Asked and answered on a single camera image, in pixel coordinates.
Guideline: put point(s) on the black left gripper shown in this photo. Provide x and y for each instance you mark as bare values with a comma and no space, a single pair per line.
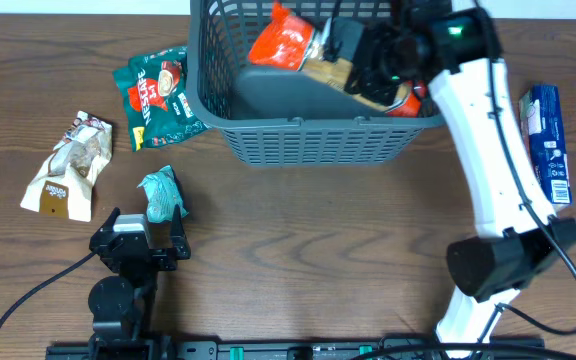
181,250

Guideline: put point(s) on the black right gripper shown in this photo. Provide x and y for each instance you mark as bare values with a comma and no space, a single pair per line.
356,55

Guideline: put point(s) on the orange tan noodle packet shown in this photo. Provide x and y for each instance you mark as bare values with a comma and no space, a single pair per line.
290,42

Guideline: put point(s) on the blue tissue pack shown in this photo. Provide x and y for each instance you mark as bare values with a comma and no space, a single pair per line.
542,128

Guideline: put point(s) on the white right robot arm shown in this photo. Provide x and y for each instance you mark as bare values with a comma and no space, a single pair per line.
457,54

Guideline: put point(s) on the teal crumpled snack packet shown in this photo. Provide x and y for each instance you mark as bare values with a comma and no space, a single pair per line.
163,195

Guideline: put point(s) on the white brown snack bag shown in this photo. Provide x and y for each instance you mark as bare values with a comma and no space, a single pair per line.
63,185

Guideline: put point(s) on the grey plastic basket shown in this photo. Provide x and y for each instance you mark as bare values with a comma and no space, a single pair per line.
273,117

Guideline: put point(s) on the green Nescafe coffee bag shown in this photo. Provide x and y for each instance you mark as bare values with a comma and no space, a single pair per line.
153,90

